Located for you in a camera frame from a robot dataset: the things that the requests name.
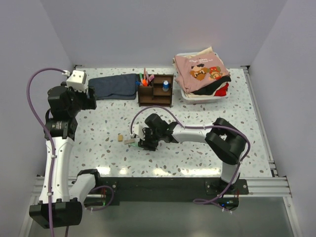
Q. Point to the black garment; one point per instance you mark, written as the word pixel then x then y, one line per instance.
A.
pixel 211 88

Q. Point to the white laundry basket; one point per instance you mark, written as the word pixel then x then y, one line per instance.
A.
pixel 192 98

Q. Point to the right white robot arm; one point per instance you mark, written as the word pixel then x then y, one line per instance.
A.
pixel 225 140

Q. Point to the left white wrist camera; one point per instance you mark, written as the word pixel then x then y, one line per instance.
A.
pixel 77 81

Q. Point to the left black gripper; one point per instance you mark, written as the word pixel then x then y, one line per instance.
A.
pixel 89 103

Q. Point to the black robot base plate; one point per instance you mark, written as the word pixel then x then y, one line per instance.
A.
pixel 163 189

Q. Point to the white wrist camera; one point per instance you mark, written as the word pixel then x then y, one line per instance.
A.
pixel 137 131
pixel 77 81

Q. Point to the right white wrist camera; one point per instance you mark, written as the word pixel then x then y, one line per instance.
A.
pixel 137 131

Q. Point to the blue grey pencil sharpener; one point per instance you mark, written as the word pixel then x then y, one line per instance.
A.
pixel 165 86

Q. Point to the green capped white marker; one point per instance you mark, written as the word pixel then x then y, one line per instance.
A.
pixel 141 77

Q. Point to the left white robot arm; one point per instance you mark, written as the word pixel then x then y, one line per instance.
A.
pixel 60 205

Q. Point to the red garment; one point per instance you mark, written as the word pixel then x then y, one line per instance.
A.
pixel 222 90

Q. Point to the brown wooden desk organizer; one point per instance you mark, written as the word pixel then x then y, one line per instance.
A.
pixel 154 94

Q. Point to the tan eraser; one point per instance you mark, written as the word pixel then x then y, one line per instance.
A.
pixel 129 141

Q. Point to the folded dark blue cloth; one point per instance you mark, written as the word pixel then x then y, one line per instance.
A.
pixel 117 87

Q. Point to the pink pixel-print shirt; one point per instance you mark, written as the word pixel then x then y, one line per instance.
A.
pixel 196 71

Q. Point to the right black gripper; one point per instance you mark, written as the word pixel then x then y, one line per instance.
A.
pixel 145 144

